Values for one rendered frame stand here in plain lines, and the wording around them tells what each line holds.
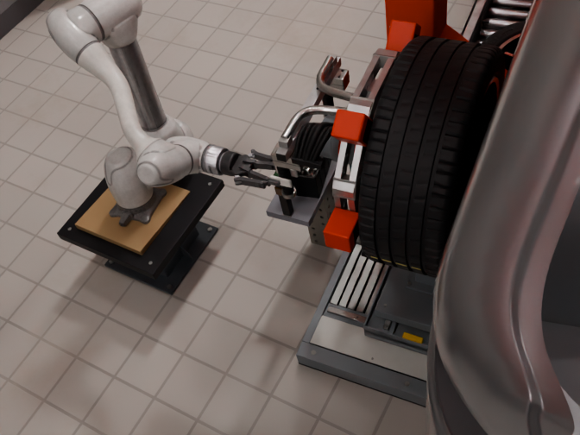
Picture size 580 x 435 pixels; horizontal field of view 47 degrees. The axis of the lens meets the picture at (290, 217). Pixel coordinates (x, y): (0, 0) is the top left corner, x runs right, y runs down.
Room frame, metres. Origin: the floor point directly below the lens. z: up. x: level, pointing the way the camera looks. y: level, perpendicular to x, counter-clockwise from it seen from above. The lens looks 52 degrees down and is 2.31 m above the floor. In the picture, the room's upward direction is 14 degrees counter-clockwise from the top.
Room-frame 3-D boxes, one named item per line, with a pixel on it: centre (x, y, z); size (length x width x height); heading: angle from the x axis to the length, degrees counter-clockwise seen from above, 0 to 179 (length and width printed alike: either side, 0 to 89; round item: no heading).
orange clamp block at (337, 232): (1.08, -0.13, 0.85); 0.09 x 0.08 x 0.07; 145
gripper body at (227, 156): (1.43, 0.11, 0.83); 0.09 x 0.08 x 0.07; 55
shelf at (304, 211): (1.66, -0.11, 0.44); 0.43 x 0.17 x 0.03; 145
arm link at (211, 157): (1.47, 0.17, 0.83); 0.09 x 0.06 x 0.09; 145
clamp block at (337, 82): (1.60, -0.24, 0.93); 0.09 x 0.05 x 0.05; 55
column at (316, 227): (1.69, -0.13, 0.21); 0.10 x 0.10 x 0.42; 55
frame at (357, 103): (1.34, -0.31, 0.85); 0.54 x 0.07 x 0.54; 145
